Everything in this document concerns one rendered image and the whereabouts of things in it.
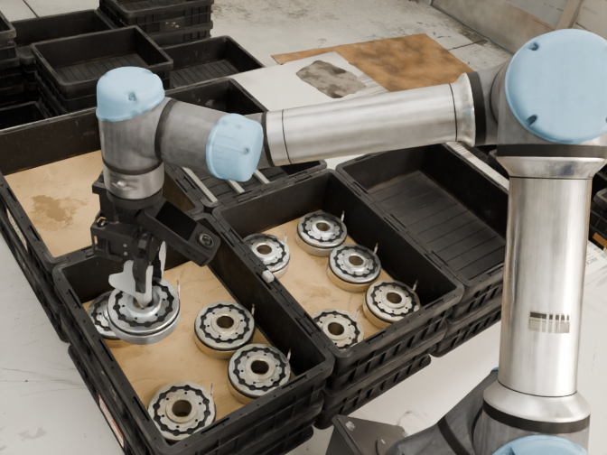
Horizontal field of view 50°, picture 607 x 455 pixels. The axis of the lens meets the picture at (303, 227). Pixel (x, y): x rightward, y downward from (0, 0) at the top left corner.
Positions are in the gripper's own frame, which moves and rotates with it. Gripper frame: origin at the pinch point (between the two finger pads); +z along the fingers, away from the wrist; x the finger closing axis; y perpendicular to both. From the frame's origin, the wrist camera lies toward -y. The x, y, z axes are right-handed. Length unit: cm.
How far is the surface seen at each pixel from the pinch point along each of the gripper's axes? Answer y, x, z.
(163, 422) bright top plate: -6.2, 13.3, 13.1
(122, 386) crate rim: -0.2, 13.2, 6.3
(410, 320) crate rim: -40.1, -11.7, 6.5
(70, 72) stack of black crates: 80, -129, 50
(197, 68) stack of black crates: 46, -169, 61
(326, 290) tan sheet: -25.4, -23.2, 16.4
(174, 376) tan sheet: -4.4, 3.2, 16.3
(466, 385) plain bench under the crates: -57, -19, 30
